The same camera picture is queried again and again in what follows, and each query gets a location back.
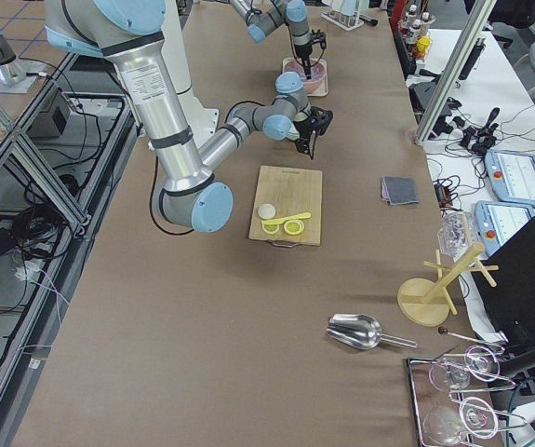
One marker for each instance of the cream plastic tray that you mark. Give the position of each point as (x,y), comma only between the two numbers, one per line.
(320,90)

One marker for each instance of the grey folded cloth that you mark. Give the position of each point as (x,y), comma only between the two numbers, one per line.
(399,190)

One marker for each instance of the back lemon slice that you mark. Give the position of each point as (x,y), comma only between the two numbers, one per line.
(270,228)

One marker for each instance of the wooden mug tree stand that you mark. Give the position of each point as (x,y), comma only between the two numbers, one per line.
(428,303)

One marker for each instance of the bamboo cutting board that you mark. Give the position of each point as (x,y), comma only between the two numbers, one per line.
(291,191)

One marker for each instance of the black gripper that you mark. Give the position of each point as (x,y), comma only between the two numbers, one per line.
(306,133)
(302,51)

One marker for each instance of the far teach pendant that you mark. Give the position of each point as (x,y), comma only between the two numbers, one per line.
(511,175)

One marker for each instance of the metal scoop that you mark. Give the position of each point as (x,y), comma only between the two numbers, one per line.
(362,332)

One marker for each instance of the front lemon slice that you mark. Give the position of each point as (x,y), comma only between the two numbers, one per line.
(294,227)

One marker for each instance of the yellow plastic knife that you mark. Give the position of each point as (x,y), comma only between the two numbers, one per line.
(281,220)

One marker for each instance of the lemon slice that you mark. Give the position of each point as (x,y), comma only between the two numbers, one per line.
(270,228)
(294,227)

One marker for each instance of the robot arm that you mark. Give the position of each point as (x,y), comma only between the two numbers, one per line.
(129,35)
(293,14)

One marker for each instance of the aluminium frame post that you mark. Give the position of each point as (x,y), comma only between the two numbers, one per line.
(458,57)

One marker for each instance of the pink bowl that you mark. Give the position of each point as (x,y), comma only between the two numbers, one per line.
(316,79)

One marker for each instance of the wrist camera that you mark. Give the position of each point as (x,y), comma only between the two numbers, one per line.
(319,37)
(320,120)

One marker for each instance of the white steamed bun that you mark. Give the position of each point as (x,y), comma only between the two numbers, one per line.
(266,211)

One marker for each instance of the teach pendant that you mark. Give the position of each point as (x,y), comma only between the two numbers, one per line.
(496,222)
(511,175)

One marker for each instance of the wine glass rack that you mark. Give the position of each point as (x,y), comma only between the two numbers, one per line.
(450,397)

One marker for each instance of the black monitor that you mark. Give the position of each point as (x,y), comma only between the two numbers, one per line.
(510,304)

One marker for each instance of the near teach pendant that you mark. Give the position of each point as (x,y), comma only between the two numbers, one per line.
(496,222)

